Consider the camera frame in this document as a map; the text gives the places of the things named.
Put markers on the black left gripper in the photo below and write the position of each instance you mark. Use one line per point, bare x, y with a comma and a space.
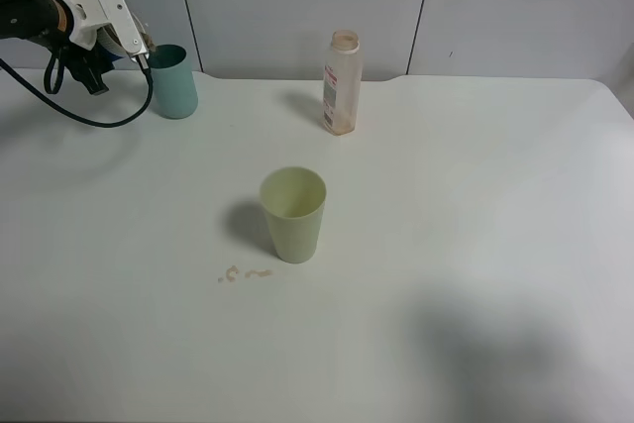
49, 23

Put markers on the blue sleeved glass cup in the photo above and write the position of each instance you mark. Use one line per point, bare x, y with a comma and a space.
109, 41

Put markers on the clear plastic drink bottle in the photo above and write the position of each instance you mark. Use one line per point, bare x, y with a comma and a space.
342, 82

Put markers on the teal plastic cup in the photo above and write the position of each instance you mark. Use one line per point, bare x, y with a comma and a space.
175, 92

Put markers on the pale green plastic cup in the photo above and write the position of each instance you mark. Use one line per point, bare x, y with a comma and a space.
293, 200

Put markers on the brown liquid spill stain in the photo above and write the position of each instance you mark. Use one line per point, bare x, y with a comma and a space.
232, 274

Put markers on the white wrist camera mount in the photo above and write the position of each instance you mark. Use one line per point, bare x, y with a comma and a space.
91, 15

